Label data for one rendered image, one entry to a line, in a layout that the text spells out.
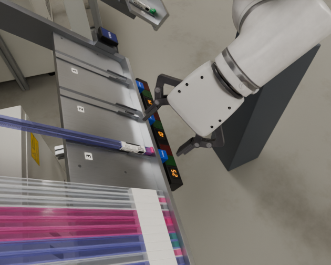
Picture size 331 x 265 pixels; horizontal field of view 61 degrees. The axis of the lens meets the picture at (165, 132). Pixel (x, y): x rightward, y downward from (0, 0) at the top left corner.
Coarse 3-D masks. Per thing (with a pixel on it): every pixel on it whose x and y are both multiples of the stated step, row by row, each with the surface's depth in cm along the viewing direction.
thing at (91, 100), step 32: (64, 64) 60; (96, 64) 69; (64, 96) 54; (96, 96) 61; (128, 96) 70; (64, 128) 50; (96, 128) 55; (128, 128) 62; (96, 160) 50; (128, 160) 56
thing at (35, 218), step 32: (0, 192) 35; (32, 192) 38; (64, 192) 41; (96, 192) 45; (128, 192) 49; (160, 192) 55; (0, 224) 33; (32, 224) 35; (64, 224) 38; (96, 224) 41; (128, 224) 45; (160, 224) 50; (0, 256) 31; (32, 256) 33; (64, 256) 36; (96, 256) 38; (128, 256) 42; (160, 256) 46
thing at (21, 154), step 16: (0, 112) 81; (16, 112) 81; (0, 128) 77; (0, 144) 75; (16, 144) 75; (32, 144) 83; (0, 160) 72; (16, 160) 72; (32, 160) 79; (48, 160) 96; (16, 176) 70; (32, 176) 76; (48, 176) 91; (64, 176) 113
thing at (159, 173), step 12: (132, 72) 74; (132, 84) 71; (132, 96) 70; (144, 132) 64; (144, 144) 63; (156, 156) 59; (156, 168) 59; (156, 180) 58; (168, 192) 55; (168, 204) 54; (180, 228) 51; (180, 240) 50; (192, 264) 48
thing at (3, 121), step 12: (0, 120) 40; (12, 120) 42; (24, 120) 43; (36, 132) 45; (48, 132) 45; (60, 132) 47; (72, 132) 48; (96, 144) 52; (108, 144) 53; (120, 144) 55
